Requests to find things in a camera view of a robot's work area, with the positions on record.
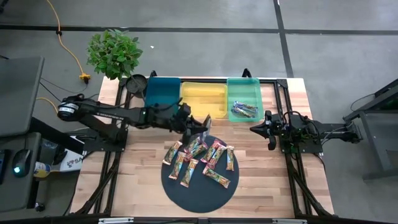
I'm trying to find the light turquoise plastic bin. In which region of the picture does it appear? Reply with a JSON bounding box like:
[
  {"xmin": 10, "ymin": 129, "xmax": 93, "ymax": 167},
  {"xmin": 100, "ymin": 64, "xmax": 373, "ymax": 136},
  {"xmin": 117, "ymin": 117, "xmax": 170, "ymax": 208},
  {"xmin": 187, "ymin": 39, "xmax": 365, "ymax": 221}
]
[{"xmin": 226, "ymin": 77, "xmax": 265, "ymax": 123}]

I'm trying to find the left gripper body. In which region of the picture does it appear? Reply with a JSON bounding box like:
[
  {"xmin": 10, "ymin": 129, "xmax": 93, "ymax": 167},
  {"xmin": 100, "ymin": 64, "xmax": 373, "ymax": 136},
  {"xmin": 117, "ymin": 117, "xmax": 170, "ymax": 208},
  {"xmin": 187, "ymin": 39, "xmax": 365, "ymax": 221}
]
[{"xmin": 178, "ymin": 115, "xmax": 208, "ymax": 135}]

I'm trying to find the dark teal plastic bin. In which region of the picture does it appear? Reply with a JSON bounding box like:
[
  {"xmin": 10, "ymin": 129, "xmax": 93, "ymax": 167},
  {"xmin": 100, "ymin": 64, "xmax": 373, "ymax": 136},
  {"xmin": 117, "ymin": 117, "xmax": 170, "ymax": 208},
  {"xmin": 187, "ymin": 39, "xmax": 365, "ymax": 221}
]
[{"xmin": 144, "ymin": 77, "xmax": 182, "ymax": 118}]

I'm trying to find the red-ended Chewy granola bar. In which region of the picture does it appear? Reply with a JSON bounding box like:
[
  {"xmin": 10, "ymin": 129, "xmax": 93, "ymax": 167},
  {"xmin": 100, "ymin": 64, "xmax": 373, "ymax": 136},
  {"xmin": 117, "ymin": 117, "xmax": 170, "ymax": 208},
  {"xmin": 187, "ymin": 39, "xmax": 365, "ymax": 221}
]
[
  {"xmin": 185, "ymin": 136, "xmax": 202, "ymax": 154},
  {"xmin": 206, "ymin": 144, "xmax": 228, "ymax": 170},
  {"xmin": 200, "ymin": 139, "xmax": 222, "ymax": 164},
  {"xmin": 185, "ymin": 142, "xmax": 209, "ymax": 162}
]

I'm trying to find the black floor cable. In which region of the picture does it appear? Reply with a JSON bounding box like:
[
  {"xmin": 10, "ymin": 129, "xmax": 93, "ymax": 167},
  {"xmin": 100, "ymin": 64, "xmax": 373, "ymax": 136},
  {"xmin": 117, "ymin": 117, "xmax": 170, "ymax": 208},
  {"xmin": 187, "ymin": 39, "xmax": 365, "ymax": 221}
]
[{"xmin": 39, "ymin": 81, "xmax": 63, "ymax": 103}]

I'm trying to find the dark round plate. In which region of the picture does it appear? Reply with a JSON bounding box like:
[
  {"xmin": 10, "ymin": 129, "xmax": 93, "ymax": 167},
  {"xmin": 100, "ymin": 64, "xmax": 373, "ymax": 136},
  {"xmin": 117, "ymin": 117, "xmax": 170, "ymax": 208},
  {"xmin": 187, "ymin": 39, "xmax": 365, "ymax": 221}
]
[{"xmin": 160, "ymin": 134, "xmax": 240, "ymax": 214}]

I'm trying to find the orange extension cable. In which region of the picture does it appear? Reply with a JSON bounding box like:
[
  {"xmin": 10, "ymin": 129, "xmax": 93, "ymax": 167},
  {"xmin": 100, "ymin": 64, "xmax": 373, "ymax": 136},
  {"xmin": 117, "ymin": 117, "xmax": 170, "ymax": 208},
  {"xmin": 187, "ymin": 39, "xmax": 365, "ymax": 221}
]
[
  {"xmin": 35, "ymin": 97, "xmax": 60, "ymax": 114},
  {"xmin": 45, "ymin": 0, "xmax": 92, "ymax": 84}
]

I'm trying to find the yellow translucent plastic bin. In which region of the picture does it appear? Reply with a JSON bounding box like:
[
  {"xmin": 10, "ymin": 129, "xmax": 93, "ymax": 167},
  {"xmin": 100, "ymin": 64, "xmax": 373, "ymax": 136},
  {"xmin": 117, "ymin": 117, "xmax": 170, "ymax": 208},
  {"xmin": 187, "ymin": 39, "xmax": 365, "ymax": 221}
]
[{"xmin": 179, "ymin": 81, "xmax": 229, "ymax": 119}]

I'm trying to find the potted green plant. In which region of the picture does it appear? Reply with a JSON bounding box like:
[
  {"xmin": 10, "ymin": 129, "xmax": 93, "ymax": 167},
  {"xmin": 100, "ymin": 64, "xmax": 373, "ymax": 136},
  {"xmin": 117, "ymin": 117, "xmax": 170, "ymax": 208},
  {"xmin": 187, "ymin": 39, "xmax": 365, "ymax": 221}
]
[{"xmin": 86, "ymin": 28, "xmax": 149, "ymax": 95}]

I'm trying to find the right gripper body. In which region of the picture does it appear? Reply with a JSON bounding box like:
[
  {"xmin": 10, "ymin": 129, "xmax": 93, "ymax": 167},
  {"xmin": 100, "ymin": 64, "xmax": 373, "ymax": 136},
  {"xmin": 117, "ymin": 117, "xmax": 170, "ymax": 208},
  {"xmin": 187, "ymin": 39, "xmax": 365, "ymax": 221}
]
[{"xmin": 264, "ymin": 110, "xmax": 282, "ymax": 151}]

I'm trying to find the blue-ended Chewy granola bar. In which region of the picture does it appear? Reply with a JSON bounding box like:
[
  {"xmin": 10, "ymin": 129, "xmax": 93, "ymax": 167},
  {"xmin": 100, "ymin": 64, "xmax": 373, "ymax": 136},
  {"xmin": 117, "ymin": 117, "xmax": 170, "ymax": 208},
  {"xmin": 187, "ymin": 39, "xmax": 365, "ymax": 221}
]
[
  {"xmin": 231, "ymin": 106, "xmax": 253, "ymax": 119},
  {"xmin": 192, "ymin": 130, "xmax": 208, "ymax": 147},
  {"xmin": 233, "ymin": 100, "xmax": 259, "ymax": 114}
]

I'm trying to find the white box with logo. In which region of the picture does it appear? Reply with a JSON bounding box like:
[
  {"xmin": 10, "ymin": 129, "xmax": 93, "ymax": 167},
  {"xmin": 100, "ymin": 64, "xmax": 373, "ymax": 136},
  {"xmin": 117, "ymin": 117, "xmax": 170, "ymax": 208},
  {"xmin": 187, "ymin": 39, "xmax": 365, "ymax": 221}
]
[{"xmin": 58, "ymin": 149, "xmax": 85, "ymax": 173}]

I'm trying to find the silver aluminium bracket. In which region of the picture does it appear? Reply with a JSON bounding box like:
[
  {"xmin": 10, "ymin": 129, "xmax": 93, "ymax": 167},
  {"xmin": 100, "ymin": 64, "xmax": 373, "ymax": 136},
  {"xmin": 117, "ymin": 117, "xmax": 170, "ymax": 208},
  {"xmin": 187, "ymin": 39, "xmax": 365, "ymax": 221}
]
[
  {"xmin": 98, "ymin": 217, "xmax": 134, "ymax": 224},
  {"xmin": 272, "ymin": 218, "xmax": 308, "ymax": 224}
]

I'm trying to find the yellow and white bottle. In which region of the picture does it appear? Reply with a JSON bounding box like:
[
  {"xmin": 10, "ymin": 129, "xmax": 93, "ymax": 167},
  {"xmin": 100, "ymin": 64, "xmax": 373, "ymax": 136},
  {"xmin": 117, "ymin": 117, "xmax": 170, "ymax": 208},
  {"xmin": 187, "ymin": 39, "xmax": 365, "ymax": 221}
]
[{"xmin": 33, "ymin": 161, "xmax": 52, "ymax": 179}]

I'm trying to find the black computer mouse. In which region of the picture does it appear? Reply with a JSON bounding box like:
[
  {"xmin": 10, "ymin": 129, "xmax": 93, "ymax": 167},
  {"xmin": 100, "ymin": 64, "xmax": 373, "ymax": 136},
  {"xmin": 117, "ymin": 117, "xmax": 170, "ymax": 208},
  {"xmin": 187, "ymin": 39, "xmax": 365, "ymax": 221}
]
[{"xmin": 11, "ymin": 148, "xmax": 32, "ymax": 179}]

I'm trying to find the grey desk top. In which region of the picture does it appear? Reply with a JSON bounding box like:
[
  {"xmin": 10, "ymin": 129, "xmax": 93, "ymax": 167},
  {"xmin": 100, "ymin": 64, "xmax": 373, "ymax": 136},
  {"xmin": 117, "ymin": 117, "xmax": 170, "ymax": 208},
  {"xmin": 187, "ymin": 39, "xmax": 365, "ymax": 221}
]
[
  {"xmin": 0, "ymin": 132, "xmax": 43, "ymax": 213},
  {"xmin": 0, "ymin": 55, "xmax": 45, "ymax": 138}
]

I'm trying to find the black aluminium rig frame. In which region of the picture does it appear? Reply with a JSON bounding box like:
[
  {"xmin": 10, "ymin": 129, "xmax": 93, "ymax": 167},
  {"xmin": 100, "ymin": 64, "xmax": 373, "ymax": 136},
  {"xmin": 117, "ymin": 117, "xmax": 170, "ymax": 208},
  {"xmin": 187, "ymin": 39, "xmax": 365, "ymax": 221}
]
[{"xmin": 68, "ymin": 77, "xmax": 336, "ymax": 224}]

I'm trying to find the dark grey metal stand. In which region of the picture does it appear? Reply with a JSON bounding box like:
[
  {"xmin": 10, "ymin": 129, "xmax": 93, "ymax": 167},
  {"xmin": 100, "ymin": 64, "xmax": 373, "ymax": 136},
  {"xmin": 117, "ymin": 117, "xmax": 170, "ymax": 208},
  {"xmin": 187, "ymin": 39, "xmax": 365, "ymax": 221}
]
[{"xmin": 341, "ymin": 77, "xmax": 398, "ymax": 181}]

